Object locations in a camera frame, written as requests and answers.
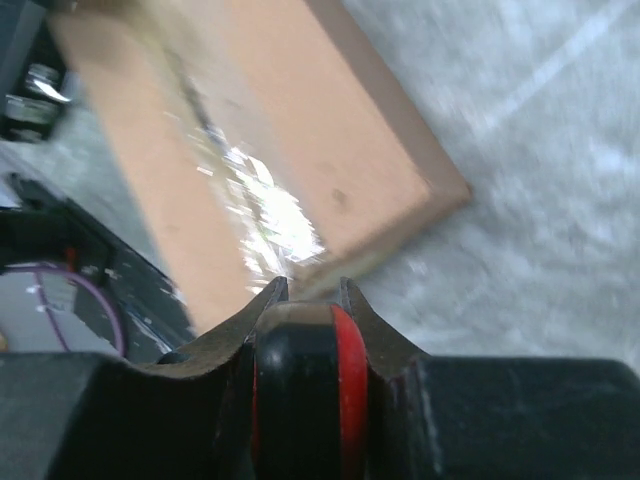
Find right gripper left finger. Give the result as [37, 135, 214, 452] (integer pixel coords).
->
[1, 277, 288, 479]

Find brown cardboard express box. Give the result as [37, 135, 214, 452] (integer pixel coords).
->
[50, 1, 471, 332]

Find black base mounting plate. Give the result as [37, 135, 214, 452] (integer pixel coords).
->
[1, 172, 195, 362]

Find black speaker case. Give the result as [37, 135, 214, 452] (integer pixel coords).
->
[1, 1, 76, 143]

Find red black utility knife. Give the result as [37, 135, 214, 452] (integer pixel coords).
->
[252, 302, 368, 479]

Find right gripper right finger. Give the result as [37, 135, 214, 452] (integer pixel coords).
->
[339, 279, 639, 479]

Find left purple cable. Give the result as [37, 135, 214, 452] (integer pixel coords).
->
[0, 262, 126, 359]

